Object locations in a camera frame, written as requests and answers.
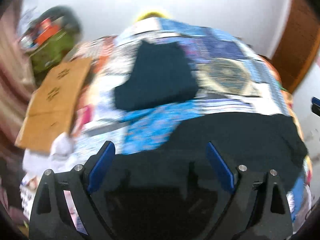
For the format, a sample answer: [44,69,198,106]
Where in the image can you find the black pants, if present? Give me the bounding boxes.
[92,113,308,239]

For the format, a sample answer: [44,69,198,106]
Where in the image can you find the white crumpled cloth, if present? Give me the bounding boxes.
[22,132,74,175]

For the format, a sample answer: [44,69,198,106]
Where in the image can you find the brown wooden door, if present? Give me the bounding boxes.
[271,0,319,93]

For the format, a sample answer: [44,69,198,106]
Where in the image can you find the blue patchwork quilt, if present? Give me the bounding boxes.
[25,17,309,239]

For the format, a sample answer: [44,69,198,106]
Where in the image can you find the bamboo lap desk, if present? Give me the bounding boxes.
[15,57,92,154]

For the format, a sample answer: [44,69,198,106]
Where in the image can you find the pink striped curtain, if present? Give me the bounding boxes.
[1,1,35,209]

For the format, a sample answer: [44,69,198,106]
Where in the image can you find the green storage box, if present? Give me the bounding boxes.
[27,30,75,75]

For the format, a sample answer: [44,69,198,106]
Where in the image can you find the folded dark navy garment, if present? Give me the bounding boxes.
[114,41,199,111]

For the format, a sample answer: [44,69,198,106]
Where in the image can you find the orange box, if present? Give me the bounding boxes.
[34,18,60,46]

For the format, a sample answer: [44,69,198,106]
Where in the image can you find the grey neck pillow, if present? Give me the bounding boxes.
[35,5,82,34]

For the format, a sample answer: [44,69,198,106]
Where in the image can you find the yellow foam tube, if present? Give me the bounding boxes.
[136,11,168,22]

